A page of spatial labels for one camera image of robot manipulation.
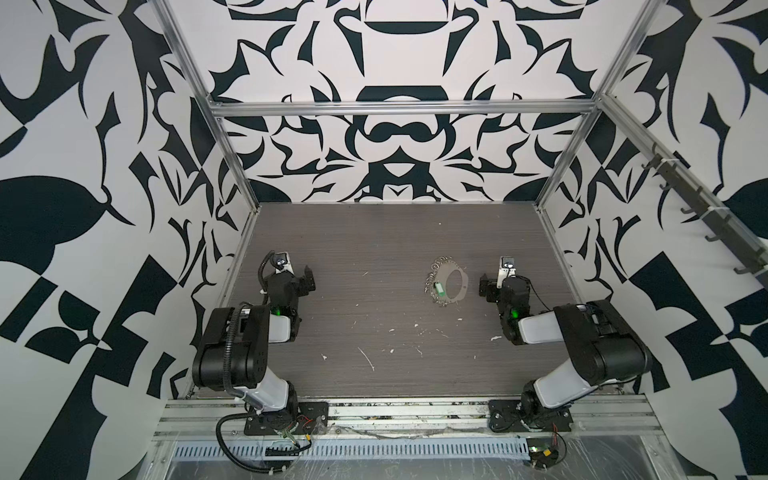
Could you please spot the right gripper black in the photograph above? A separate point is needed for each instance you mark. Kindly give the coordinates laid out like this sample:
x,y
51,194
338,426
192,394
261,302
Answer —
x,y
491,289

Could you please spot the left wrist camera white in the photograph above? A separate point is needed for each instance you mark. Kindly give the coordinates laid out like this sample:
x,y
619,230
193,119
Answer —
x,y
281,262

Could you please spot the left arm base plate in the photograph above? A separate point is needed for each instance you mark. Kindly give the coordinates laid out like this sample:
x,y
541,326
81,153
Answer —
x,y
300,418

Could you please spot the small circuit board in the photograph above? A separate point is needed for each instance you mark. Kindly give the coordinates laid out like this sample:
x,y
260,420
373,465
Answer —
x,y
546,453

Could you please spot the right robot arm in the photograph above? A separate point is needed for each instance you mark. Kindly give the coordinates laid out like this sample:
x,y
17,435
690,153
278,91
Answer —
x,y
603,350

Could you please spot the white slotted cable duct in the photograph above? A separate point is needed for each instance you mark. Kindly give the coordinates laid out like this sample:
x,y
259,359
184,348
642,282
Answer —
x,y
391,449

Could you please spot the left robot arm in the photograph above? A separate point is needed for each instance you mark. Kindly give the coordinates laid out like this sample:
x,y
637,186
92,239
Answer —
x,y
233,354

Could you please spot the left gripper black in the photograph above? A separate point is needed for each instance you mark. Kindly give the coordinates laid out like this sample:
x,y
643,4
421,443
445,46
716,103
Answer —
x,y
302,282

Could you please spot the wall hook rail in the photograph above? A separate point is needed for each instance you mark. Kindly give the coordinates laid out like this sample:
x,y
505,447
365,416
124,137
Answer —
x,y
701,204

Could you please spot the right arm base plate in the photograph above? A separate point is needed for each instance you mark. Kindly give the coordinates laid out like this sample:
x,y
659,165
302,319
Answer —
x,y
527,415

